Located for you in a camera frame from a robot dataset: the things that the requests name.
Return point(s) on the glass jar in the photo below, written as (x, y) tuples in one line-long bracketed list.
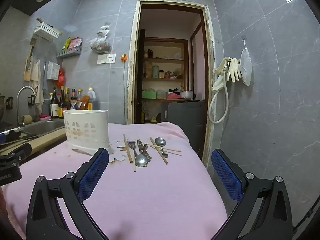
[(161, 74)]

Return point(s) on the wooden cutting board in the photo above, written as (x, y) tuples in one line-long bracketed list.
[(27, 70)]

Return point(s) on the steel sink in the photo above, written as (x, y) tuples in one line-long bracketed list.
[(42, 127)]

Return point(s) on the white wall switch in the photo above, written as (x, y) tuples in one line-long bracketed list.
[(102, 59)]

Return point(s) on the black wall outlet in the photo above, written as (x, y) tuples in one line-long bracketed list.
[(9, 103)]

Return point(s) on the steel fork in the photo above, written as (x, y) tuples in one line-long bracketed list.
[(146, 148), (139, 143)]

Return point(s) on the pink blanket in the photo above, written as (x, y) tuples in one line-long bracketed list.
[(160, 195)]

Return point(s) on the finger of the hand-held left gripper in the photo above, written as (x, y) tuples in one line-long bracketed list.
[(21, 152), (10, 132)]

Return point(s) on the orange wall hook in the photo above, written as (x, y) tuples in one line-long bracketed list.
[(123, 57)]

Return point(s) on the grey cabinet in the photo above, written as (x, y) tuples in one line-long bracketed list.
[(183, 120)]

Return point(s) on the row of sauce bottles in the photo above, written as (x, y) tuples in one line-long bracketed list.
[(61, 102)]

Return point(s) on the hanging kitchen spatula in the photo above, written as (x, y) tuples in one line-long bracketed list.
[(32, 47)]

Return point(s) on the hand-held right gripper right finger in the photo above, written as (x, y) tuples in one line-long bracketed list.
[(225, 172)]

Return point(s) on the green box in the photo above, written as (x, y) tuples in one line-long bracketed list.
[(149, 95)]

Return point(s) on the wooden door frame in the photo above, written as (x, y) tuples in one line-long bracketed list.
[(132, 55)]

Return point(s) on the brown loofah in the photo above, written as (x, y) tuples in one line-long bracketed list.
[(27, 119)]

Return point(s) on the metal pot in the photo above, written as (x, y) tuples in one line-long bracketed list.
[(186, 94)]

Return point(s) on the white plastic utensil holder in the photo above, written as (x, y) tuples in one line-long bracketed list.
[(86, 127)]

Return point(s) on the grey wall rack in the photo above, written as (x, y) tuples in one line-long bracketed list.
[(70, 52)]

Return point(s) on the cream rubber gloves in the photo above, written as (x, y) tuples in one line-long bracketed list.
[(233, 71)]

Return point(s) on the yellow snack packet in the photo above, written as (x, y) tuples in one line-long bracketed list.
[(66, 43)]

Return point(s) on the hanging clear plastic bag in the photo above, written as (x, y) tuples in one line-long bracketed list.
[(100, 45)]

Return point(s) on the beige hanging towel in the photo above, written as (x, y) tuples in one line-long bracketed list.
[(37, 80)]

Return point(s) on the wooden shelf unit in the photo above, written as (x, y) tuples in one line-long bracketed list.
[(165, 61)]

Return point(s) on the steel faucet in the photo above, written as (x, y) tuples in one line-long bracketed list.
[(20, 100)]

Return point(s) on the red snack packet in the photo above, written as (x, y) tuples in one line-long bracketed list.
[(75, 42)]

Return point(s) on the small steel spoon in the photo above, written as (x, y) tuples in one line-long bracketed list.
[(160, 142)]

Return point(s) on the clear oil jug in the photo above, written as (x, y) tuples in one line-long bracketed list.
[(92, 96)]

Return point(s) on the hanging metal tool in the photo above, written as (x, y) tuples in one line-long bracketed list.
[(44, 68)]

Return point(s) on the large steel spoon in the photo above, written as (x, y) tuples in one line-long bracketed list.
[(140, 160)]

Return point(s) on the red plastic bag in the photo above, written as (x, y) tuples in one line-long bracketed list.
[(60, 78)]

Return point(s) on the white wall outlet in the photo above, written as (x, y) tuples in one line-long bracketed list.
[(111, 58)]

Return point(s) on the white mesh bag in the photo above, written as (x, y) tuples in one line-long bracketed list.
[(245, 67)]

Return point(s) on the white wall basket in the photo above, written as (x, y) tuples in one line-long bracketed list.
[(46, 31)]

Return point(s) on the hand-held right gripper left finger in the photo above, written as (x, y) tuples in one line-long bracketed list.
[(93, 172)]

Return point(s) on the white wall box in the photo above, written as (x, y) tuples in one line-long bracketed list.
[(53, 70)]

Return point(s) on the green thermos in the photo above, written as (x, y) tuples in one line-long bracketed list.
[(155, 72)]

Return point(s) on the pink cloth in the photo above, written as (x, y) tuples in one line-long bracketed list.
[(173, 96)]

